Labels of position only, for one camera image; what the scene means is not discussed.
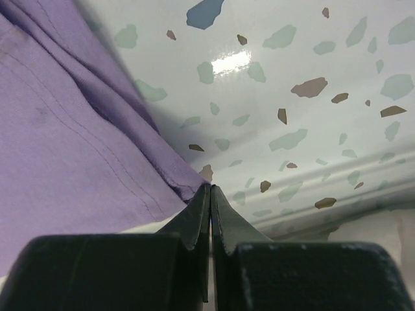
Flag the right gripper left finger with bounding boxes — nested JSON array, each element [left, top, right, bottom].
[[1, 185, 211, 310]]

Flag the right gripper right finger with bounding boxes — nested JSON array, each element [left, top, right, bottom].
[[211, 186, 414, 310]]

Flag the purple t-shirt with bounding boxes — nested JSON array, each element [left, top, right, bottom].
[[1, 1, 204, 275]]

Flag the clear plastic bin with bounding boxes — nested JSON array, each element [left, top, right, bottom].
[[228, 143, 414, 239]]

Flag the white t-shirt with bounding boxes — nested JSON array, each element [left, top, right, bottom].
[[1, 204, 414, 286]]

